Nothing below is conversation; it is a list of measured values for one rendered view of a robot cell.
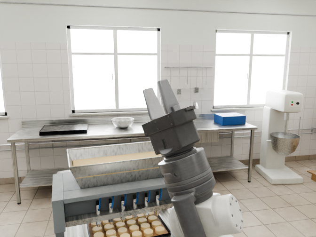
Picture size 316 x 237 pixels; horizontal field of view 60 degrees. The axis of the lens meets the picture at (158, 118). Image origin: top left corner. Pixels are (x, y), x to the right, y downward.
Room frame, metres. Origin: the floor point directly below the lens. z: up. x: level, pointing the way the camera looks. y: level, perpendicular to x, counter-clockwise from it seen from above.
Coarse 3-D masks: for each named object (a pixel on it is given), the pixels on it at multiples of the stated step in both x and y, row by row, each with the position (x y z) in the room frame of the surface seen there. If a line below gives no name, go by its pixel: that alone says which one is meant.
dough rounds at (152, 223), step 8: (128, 216) 1.43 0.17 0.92; (144, 216) 1.46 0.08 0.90; (152, 216) 1.43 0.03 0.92; (88, 224) 1.38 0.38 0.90; (104, 224) 1.36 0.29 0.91; (112, 224) 1.35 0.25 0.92; (120, 224) 1.35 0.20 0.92; (128, 224) 1.35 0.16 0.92; (136, 224) 1.38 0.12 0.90; (144, 224) 1.35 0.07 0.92; (152, 224) 1.35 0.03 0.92; (160, 224) 1.35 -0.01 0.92; (96, 232) 1.27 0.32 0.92; (104, 232) 1.30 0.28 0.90; (112, 232) 1.27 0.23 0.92; (120, 232) 1.28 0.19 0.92; (128, 232) 1.30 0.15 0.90; (136, 232) 1.27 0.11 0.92; (144, 232) 1.28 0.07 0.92; (152, 232) 1.28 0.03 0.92; (160, 232) 1.28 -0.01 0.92
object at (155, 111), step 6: (144, 90) 0.52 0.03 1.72; (150, 90) 0.53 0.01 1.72; (144, 96) 0.52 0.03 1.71; (150, 96) 0.52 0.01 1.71; (156, 96) 0.53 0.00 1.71; (150, 102) 0.51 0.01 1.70; (156, 102) 0.52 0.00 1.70; (150, 108) 0.51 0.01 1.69; (156, 108) 0.52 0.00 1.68; (150, 114) 0.50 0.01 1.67; (156, 114) 0.51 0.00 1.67; (162, 114) 0.52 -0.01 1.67
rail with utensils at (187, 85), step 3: (186, 84) 4.46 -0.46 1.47; (189, 84) 4.46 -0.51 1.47; (171, 87) 4.40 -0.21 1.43; (186, 87) 4.46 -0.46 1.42; (189, 87) 4.47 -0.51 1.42; (195, 87) 4.49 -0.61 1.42; (198, 87) 4.50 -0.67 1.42; (204, 87) 4.52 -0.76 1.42; (207, 87) 4.53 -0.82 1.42; (177, 90) 4.42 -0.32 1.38; (180, 90) 4.43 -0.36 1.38; (195, 90) 4.49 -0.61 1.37; (177, 93) 4.42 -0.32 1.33; (180, 93) 4.43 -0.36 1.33
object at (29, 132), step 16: (32, 128) 3.85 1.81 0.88; (96, 128) 3.85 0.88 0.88; (112, 128) 3.85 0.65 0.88; (128, 128) 3.85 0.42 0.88; (208, 128) 3.85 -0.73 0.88; (224, 128) 3.85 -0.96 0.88; (240, 128) 3.89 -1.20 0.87; (256, 128) 3.94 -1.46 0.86; (16, 160) 3.32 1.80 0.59; (208, 160) 4.32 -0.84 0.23; (224, 160) 4.32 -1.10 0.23; (16, 176) 3.29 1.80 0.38; (32, 176) 3.65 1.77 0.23; (48, 176) 3.65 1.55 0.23; (16, 192) 3.28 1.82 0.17
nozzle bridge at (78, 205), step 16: (64, 176) 1.39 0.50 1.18; (64, 192) 1.20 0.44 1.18; (80, 192) 1.20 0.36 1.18; (96, 192) 1.20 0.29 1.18; (112, 192) 1.20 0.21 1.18; (128, 192) 1.23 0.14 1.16; (144, 192) 1.35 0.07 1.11; (64, 208) 1.21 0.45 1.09; (80, 208) 1.24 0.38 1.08; (128, 208) 1.29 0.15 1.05; (144, 208) 1.29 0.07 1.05; (160, 208) 1.32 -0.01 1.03; (64, 224) 1.13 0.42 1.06; (80, 224) 1.19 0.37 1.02
